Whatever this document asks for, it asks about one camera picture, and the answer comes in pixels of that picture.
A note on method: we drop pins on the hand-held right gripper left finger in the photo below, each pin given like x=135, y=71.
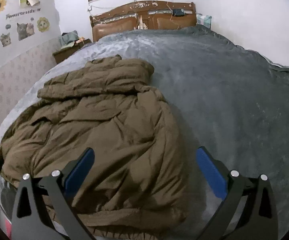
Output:
x=80, y=172

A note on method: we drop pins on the black device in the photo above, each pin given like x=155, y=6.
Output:
x=178, y=12

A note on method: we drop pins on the pile of clothes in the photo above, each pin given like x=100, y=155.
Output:
x=68, y=38

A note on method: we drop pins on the olive brown padded jacket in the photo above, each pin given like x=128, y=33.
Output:
x=109, y=135

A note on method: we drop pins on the checked pillow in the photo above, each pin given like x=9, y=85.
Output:
x=204, y=20

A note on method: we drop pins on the small kitten wall sticker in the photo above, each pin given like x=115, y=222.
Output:
x=5, y=40

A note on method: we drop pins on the flower-framed cat wall sticker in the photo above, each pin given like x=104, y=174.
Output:
x=43, y=24

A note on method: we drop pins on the bed with grey blanket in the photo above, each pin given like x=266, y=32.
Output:
x=222, y=92

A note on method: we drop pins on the lettering wall sticker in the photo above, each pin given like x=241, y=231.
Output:
x=22, y=13

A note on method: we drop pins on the wooden bed headboard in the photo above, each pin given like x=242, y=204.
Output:
x=114, y=26

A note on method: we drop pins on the wooden nightstand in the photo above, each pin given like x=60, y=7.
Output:
x=63, y=52

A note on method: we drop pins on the white wall socket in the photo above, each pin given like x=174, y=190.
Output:
x=90, y=8

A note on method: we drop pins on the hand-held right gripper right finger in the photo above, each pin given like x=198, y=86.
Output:
x=210, y=172

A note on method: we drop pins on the grey cats wall sticker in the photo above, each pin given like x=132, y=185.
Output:
x=24, y=31

